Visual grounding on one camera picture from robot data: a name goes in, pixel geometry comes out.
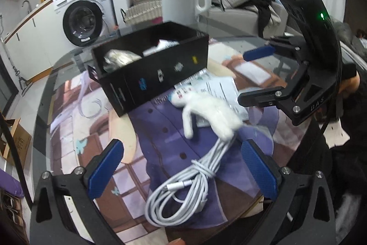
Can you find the white plush doll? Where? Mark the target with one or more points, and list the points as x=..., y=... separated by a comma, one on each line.
x=212, y=110

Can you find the person's left hand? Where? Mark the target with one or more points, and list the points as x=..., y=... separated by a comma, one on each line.
x=176, y=242

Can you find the grey sofa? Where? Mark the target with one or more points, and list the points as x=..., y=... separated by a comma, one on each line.
x=229, y=18

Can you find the purple yoga mat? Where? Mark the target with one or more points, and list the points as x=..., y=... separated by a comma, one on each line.
x=10, y=184

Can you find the black jacket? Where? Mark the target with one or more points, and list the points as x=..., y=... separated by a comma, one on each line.
x=266, y=9

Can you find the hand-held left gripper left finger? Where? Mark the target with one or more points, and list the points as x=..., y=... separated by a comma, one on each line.
x=104, y=170

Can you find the white counter cabinet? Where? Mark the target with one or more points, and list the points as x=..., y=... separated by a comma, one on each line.
x=28, y=38

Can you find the wooden shoe rack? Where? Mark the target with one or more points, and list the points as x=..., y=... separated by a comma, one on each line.
x=11, y=219

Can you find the flat white packet green print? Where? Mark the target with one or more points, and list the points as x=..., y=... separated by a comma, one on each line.
x=200, y=80

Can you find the flat white paper packet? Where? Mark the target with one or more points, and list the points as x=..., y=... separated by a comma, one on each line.
x=226, y=88

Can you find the black cardboard box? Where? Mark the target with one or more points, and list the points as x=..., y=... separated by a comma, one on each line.
x=149, y=81

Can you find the person's right hand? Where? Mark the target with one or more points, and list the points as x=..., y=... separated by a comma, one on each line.
x=351, y=85

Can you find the white washing machine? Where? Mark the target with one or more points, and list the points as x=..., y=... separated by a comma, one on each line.
x=83, y=21

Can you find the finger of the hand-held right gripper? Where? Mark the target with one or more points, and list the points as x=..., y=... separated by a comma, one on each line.
x=258, y=52
x=263, y=97

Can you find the brown cardboard box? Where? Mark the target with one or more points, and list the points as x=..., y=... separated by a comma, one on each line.
x=18, y=141

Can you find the wicker basket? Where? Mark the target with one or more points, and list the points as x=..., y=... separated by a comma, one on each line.
x=143, y=11

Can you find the kitchen faucet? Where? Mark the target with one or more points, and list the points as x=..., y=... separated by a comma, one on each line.
x=26, y=5

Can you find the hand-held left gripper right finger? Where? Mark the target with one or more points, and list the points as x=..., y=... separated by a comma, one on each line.
x=259, y=170

